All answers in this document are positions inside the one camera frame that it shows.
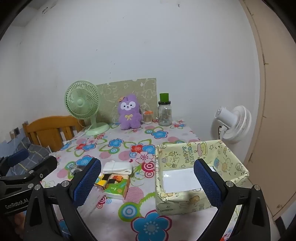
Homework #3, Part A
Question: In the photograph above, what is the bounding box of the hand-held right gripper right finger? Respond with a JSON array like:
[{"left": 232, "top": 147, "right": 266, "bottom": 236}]
[{"left": 193, "top": 158, "right": 271, "bottom": 241}]

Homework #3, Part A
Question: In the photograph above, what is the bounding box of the green patterned board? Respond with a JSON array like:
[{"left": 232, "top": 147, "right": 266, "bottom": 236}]
[{"left": 96, "top": 78, "right": 158, "bottom": 123}]

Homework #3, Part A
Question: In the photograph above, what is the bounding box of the purple plush toy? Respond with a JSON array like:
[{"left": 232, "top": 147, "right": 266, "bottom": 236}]
[{"left": 118, "top": 94, "right": 143, "bottom": 130}]

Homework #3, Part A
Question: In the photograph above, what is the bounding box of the beige wardrobe door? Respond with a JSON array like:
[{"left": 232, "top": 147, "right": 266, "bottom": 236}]
[{"left": 239, "top": 0, "right": 296, "bottom": 223}]

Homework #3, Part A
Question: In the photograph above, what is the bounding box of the yellow printed storage box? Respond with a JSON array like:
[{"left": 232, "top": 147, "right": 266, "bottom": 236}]
[{"left": 154, "top": 140, "right": 250, "bottom": 215}]

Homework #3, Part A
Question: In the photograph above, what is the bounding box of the white paper towel pack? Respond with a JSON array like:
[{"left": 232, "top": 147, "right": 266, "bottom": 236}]
[{"left": 102, "top": 160, "right": 133, "bottom": 175}]

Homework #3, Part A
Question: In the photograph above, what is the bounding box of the green desk fan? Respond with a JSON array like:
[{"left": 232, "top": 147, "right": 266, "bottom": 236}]
[{"left": 64, "top": 81, "right": 110, "bottom": 136}]

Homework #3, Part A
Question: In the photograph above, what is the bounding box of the blue plaid bedding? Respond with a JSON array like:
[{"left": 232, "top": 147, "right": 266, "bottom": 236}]
[{"left": 0, "top": 137, "right": 50, "bottom": 176}]

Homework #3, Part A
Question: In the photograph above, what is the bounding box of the green tissue packet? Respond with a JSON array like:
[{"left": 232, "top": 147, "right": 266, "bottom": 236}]
[{"left": 104, "top": 173, "right": 131, "bottom": 200}]

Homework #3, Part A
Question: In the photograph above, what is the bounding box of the white fan cable with plug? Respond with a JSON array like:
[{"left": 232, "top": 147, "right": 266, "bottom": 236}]
[{"left": 62, "top": 125, "right": 93, "bottom": 146}]

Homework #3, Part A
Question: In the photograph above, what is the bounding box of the floral tablecloth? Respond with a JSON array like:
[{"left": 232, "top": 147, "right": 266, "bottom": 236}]
[{"left": 39, "top": 119, "right": 241, "bottom": 241}]

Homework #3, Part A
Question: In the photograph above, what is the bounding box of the glass jar with green lid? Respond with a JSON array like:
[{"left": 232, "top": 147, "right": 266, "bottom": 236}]
[{"left": 158, "top": 93, "right": 173, "bottom": 127}]

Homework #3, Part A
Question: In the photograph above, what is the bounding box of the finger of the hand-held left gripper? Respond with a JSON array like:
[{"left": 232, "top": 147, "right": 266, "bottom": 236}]
[
  {"left": 0, "top": 156, "right": 58, "bottom": 193},
  {"left": 0, "top": 148, "right": 30, "bottom": 172}
]

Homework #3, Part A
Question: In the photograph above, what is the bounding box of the white standing fan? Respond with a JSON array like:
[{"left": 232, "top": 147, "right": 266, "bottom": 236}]
[{"left": 211, "top": 105, "right": 252, "bottom": 144}]

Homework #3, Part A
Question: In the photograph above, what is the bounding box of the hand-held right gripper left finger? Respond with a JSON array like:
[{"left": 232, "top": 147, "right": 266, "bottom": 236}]
[{"left": 26, "top": 158, "right": 102, "bottom": 241}]

